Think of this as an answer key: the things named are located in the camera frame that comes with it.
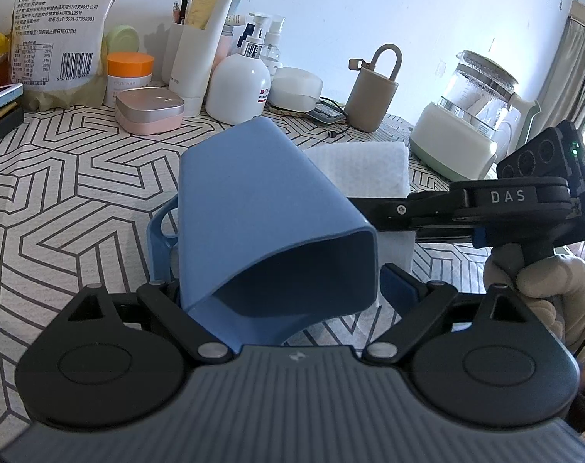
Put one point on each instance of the white round dish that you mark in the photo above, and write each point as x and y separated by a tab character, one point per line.
295	89

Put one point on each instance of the green white glass kettle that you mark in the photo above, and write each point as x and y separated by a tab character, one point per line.
456	140

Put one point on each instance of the orange lid jar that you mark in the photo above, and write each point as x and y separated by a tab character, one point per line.
128	79

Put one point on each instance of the grey flat device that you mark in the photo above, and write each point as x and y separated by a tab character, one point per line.
326	115

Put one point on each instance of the silver flat device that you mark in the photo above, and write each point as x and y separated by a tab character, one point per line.
3	99

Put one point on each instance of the white pen holder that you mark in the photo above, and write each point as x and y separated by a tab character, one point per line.
175	53

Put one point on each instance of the green round jar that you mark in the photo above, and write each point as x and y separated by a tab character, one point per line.
122	41

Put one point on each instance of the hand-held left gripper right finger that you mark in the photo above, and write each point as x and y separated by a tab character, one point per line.
398	292

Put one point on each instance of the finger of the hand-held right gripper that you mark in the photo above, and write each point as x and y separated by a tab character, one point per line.
408	214

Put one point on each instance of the blue plastic container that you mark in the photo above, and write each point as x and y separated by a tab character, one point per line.
254	202

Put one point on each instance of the clear spray bottle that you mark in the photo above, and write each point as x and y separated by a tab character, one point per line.
274	48

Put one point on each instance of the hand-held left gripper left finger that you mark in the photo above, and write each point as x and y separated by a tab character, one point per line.
176	318

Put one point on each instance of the beige food bag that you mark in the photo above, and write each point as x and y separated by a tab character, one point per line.
66	33

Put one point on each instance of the grey curtain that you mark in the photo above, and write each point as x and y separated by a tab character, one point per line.
570	72

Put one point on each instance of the white cosmetic tube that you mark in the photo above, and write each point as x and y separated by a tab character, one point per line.
203	48

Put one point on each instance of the pink tube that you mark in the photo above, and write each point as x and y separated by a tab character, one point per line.
223	48

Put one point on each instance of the geometric patterned table cover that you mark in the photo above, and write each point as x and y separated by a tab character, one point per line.
80	202

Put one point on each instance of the white cloth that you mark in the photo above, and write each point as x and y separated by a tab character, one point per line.
365	164

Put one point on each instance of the person's right hand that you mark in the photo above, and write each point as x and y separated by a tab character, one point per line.
562	284

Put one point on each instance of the pink flat case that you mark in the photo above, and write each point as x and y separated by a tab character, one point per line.
150	111

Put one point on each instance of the tan bottle with loop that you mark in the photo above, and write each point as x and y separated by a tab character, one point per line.
369	101

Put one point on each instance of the white pump bottle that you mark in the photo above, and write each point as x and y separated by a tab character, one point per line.
237	89

